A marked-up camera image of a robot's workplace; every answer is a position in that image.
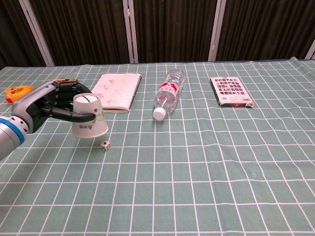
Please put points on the black and grey left hand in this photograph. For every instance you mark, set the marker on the black and grey left hand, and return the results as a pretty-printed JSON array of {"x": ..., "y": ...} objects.
[{"x": 49, "y": 103}]

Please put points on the white paper cup blue flower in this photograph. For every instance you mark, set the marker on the white paper cup blue flower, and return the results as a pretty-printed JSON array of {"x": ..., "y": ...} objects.
[{"x": 88, "y": 123}]

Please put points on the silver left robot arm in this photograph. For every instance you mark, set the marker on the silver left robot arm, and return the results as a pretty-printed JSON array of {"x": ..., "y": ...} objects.
[{"x": 9, "y": 137}]

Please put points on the green grid-patterned tablecloth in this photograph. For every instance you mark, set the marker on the green grid-patterned tablecloth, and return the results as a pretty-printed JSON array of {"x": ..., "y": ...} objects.
[{"x": 187, "y": 172}]

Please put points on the blue and green card box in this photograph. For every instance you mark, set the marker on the blue and green card box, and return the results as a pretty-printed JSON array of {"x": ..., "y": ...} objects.
[{"x": 66, "y": 80}]

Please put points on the yellow tape measure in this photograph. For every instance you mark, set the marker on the yellow tape measure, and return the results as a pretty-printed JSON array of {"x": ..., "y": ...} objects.
[{"x": 16, "y": 93}]

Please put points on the white spiral notebook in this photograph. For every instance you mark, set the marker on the white spiral notebook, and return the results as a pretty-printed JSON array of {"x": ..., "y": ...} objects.
[{"x": 118, "y": 92}]

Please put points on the white die red dot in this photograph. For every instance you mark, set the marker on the white die red dot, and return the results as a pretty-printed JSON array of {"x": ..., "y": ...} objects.
[{"x": 105, "y": 145}]

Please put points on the clear plastic water bottle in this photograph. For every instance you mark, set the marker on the clear plastic water bottle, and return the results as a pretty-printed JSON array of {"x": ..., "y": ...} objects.
[{"x": 169, "y": 92}]

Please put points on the dark card box picture grid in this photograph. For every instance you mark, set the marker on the dark card box picture grid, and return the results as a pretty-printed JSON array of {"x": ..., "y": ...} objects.
[{"x": 231, "y": 91}]

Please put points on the white partition frame post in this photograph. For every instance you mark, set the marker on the white partition frame post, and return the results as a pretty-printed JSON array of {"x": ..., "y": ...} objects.
[
  {"x": 130, "y": 30},
  {"x": 37, "y": 32},
  {"x": 310, "y": 50},
  {"x": 216, "y": 29}
]

